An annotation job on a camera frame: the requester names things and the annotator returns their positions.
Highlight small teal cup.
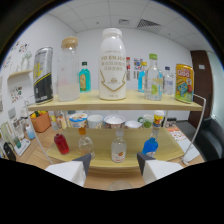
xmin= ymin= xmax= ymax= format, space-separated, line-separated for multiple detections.
xmin=13 ymin=135 xmax=22 ymax=149

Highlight small teal liquid bottle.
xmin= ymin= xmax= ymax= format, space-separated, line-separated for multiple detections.
xmin=78 ymin=61 xmax=92 ymax=93

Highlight white green shelf ornament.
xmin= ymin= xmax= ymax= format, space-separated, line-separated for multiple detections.
xmin=20 ymin=50 xmax=33 ymax=72

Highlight white colourful wall poster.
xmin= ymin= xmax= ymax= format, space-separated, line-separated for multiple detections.
xmin=133 ymin=57 xmax=144 ymax=80

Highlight black silver soda water can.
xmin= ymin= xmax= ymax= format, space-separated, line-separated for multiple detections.
xmin=32 ymin=46 xmax=54 ymax=105

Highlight clear bottle with white cap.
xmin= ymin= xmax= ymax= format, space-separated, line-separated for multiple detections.
xmin=110 ymin=129 xmax=128 ymax=164

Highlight red liquid glass bottle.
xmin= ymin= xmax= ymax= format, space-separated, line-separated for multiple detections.
xmin=50 ymin=120 xmax=71 ymax=156

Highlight patterned bowl with white content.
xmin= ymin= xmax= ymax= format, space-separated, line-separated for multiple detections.
xmin=103 ymin=114 xmax=126 ymax=130

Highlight blue bottle with yellow cap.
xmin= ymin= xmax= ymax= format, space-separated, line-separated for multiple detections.
xmin=137 ymin=61 xmax=148 ymax=94

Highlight blue liquid glass bottle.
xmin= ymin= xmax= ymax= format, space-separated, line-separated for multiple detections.
xmin=141 ymin=128 xmax=160 ymax=159

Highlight red white wall poster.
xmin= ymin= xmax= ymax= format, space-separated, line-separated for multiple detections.
xmin=125 ymin=56 xmax=132 ymax=82

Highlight orange storage basket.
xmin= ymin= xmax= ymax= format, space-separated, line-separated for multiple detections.
xmin=29 ymin=111 xmax=52 ymax=134

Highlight two-tier wooden shelf rack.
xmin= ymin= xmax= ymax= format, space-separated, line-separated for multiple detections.
xmin=23 ymin=89 xmax=208 ymax=169

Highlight white mug with green herbs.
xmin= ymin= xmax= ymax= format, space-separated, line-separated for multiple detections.
xmin=137 ymin=114 xmax=155 ymax=129

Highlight small white bowl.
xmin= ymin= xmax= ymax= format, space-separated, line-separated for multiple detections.
xmin=124 ymin=120 xmax=143 ymax=130

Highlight white cloth bag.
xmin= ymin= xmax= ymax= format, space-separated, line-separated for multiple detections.
xmin=173 ymin=131 xmax=201 ymax=163

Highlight clear bottle with orange cap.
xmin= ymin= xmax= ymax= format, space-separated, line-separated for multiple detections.
xmin=77 ymin=125 xmax=96 ymax=159

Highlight black chair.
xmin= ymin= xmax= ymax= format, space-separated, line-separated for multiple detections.
xmin=194 ymin=117 xmax=224 ymax=163

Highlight light blue small container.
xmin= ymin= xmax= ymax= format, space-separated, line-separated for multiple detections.
xmin=25 ymin=123 xmax=36 ymax=140

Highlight wooden wall shelf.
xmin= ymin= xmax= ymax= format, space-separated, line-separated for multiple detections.
xmin=7 ymin=69 xmax=34 ymax=80

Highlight black kettle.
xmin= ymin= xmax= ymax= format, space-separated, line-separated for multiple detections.
xmin=3 ymin=141 xmax=17 ymax=162

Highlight ceiling air vent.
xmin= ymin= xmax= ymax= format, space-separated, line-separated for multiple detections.
xmin=136 ymin=18 xmax=162 ymax=29

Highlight large white milk bottle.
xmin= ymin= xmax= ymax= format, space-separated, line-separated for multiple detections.
xmin=98 ymin=27 xmax=128 ymax=101

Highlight white kitchen scale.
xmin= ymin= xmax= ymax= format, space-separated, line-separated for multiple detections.
xmin=13 ymin=138 xmax=32 ymax=157

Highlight white ceramic cup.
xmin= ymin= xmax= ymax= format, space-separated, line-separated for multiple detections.
xmin=87 ymin=114 xmax=104 ymax=130

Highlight clear bottle with blue cap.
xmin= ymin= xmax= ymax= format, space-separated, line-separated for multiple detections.
xmin=162 ymin=65 xmax=176 ymax=96

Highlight yellow printed snack can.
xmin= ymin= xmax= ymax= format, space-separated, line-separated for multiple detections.
xmin=174 ymin=63 xmax=195 ymax=104

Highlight blue printed paper tub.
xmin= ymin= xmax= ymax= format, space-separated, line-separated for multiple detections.
xmin=68 ymin=112 xmax=89 ymax=129

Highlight printed paper sheet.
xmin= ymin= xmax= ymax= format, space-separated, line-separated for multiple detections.
xmin=166 ymin=126 xmax=186 ymax=142

